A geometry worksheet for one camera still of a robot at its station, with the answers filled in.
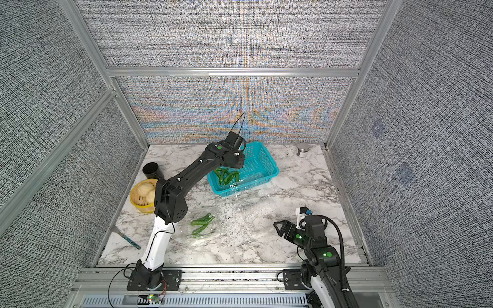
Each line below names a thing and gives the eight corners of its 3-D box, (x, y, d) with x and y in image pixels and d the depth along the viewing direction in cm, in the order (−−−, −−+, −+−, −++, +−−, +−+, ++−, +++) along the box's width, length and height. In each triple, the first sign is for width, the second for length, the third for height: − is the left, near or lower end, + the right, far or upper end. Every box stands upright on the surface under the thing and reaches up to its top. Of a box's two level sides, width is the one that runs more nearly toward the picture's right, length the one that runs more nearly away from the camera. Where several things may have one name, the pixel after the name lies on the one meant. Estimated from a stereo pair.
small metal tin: (297, 156, 114) (298, 153, 112) (294, 146, 120) (295, 142, 117) (309, 156, 114) (310, 153, 112) (306, 146, 120) (307, 142, 117)
